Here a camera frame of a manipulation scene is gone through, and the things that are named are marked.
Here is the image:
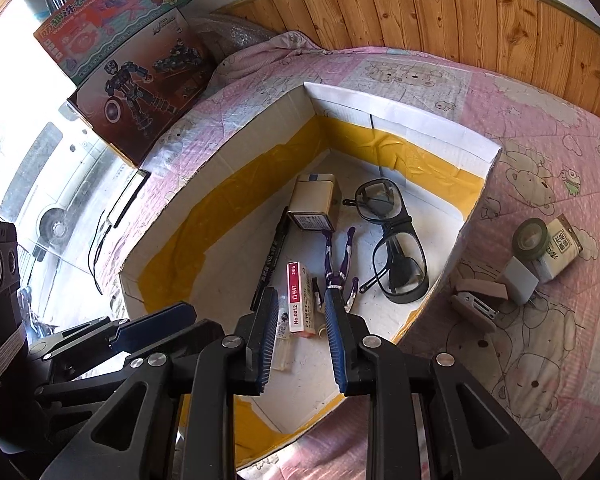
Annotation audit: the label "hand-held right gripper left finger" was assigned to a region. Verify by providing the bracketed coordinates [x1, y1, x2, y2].
[40, 287, 281, 480]

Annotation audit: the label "white cardboard box tray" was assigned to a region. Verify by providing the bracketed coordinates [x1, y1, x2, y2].
[120, 81, 503, 471]

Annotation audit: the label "purple toy figurine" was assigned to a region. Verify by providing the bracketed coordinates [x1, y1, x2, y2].
[312, 226, 361, 313]

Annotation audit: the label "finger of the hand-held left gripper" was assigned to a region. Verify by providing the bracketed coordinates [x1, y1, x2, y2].
[25, 301, 198, 361]
[35, 320, 226, 401]

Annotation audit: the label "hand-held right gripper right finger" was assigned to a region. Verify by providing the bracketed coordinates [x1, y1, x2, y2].
[321, 287, 563, 480]

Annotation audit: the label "small tan box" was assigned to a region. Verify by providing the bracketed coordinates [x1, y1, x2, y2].
[286, 172, 342, 233]

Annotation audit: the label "red and white staple box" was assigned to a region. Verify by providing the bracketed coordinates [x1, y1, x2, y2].
[286, 261, 317, 338]

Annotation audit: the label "white rectangular block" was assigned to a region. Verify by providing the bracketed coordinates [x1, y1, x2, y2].
[504, 255, 540, 306]

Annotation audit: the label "black marker pen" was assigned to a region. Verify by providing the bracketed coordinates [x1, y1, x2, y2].
[250, 206, 290, 313]

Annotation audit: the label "robot toy box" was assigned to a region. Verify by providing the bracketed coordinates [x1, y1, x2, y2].
[66, 7, 216, 168]

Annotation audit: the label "pink toy box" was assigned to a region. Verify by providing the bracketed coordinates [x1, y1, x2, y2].
[32, 0, 195, 86]

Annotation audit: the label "pink bear printed blanket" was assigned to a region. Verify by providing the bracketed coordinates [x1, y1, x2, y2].
[92, 30, 600, 480]

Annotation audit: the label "pink stapler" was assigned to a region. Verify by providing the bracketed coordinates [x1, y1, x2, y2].
[450, 278, 511, 333]

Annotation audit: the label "white car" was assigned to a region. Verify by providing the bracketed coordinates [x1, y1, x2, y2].
[0, 120, 131, 261]

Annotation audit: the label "black safety glasses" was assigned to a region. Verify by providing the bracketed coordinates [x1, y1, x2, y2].
[341, 178, 429, 305]

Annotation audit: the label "beige tissue pack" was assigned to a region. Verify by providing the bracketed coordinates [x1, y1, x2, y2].
[530, 214, 583, 283]

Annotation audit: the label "green tape roll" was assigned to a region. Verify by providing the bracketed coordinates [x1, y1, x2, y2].
[511, 219, 551, 263]

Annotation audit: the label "bubble wrap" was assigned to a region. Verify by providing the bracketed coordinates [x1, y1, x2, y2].
[190, 12, 281, 68]

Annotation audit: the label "small clear vial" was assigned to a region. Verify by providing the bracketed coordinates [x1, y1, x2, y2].
[272, 305, 293, 372]

